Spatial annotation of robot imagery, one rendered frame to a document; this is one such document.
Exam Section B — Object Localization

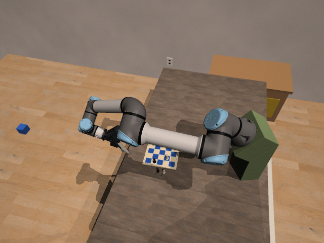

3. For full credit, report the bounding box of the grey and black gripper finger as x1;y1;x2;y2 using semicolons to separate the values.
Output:
113;140;130;154

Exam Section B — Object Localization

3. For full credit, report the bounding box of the blue and white chessboard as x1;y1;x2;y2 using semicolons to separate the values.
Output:
142;144;179;170

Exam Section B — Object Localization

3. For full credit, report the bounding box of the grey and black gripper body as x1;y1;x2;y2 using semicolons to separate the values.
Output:
101;129;120;148

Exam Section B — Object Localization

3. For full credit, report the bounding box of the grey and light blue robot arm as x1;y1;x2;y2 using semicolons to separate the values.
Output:
78;96;256;165

